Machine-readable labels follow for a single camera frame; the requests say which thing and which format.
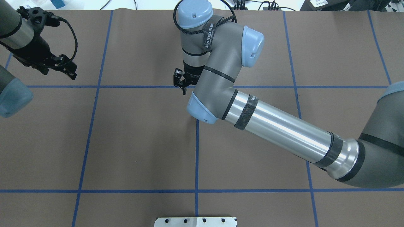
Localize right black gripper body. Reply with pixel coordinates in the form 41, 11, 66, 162
173, 62, 205, 89

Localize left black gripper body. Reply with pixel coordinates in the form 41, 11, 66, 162
13, 45, 77, 80

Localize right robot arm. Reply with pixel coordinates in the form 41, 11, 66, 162
173, 0, 404, 188

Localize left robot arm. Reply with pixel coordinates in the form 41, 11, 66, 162
0, 0, 78, 118

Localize brown paper table cover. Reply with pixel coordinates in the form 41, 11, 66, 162
1, 9, 403, 227

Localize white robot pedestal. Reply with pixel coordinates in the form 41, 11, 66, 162
154, 217, 238, 227

